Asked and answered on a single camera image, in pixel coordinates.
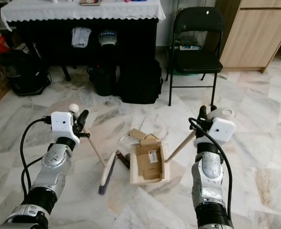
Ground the wooden handled hand broom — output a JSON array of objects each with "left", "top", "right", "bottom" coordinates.
[{"left": 68, "top": 103, "right": 119, "bottom": 196}]

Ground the dark brown snack wrapper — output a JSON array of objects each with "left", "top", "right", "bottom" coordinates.
[{"left": 116, "top": 151, "right": 132, "bottom": 169}]

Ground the brown cardboard box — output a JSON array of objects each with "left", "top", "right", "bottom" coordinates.
[{"left": 134, "top": 135, "right": 163, "bottom": 181}]

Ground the beige dustpan with wooden handle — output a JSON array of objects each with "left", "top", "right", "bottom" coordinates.
[{"left": 129, "top": 129, "right": 198, "bottom": 186}]

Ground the small black bag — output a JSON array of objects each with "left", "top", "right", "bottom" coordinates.
[{"left": 88, "top": 64, "right": 119, "bottom": 97}]

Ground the green basin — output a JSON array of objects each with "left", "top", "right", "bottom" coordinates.
[{"left": 170, "top": 68, "right": 198, "bottom": 76}]

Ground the clear plastic packaging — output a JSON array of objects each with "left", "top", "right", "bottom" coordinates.
[{"left": 119, "top": 135, "right": 134, "bottom": 146}]

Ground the black folding chair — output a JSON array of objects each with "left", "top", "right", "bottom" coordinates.
[{"left": 165, "top": 6, "right": 225, "bottom": 107}]

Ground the small tan cardboard box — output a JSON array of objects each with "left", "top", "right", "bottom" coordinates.
[{"left": 129, "top": 128, "right": 147, "bottom": 141}]

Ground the flat blue book stack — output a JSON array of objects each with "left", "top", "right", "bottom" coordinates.
[{"left": 178, "top": 44, "right": 201, "bottom": 51}]

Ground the large black backpack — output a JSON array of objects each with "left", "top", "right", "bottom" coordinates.
[{"left": 117, "top": 58, "right": 163, "bottom": 105}]

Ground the black round appliance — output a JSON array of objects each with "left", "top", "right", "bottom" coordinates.
[{"left": 0, "top": 50, "right": 52, "bottom": 96}]

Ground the black table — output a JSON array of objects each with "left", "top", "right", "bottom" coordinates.
[{"left": 11, "top": 18, "right": 158, "bottom": 83}]

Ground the white hanging cloth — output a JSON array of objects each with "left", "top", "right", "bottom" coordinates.
[{"left": 70, "top": 27, "right": 92, "bottom": 49}]

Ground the white and blue cap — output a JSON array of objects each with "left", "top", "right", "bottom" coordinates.
[{"left": 98, "top": 30, "right": 118, "bottom": 46}]

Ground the light wooden cabinet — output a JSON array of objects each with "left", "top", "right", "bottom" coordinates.
[{"left": 216, "top": 0, "right": 281, "bottom": 73}]

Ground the white lace tablecloth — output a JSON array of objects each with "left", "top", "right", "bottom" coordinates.
[{"left": 0, "top": 0, "right": 166, "bottom": 25}]

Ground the brown book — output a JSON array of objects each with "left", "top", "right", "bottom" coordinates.
[{"left": 79, "top": 0, "right": 103, "bottom": 6}]

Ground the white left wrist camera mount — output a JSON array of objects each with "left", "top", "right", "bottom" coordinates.
[{"left": 50, "top": 111, "right": 80, "bottom": 144}]

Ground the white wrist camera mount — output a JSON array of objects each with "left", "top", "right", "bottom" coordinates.
[
  {"left": 206, "top": 107, "right": 237, "bottom": 145},
  {"left": 50, "top": 111, "right": 80, "bottom": 144}
]

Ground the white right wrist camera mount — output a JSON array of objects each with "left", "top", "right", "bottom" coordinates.
[{"left": 206, "top": 107, "right": 237, "bottom": 145}]

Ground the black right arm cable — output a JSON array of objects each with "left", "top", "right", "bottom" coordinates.
[{"left": 188, "top": 117, "right": 234, "bottom": 218}]

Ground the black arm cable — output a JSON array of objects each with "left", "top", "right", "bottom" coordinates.
[
  {"left": 20, "top": 117, "right": 53, "bottom": 197},
  {"left": 188, "top": 117, "right": 234, "bottom": 218}
]

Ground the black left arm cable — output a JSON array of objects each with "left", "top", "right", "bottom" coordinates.
[{"left": 20, "top": 117, "right": 53, "bottom": 197}]

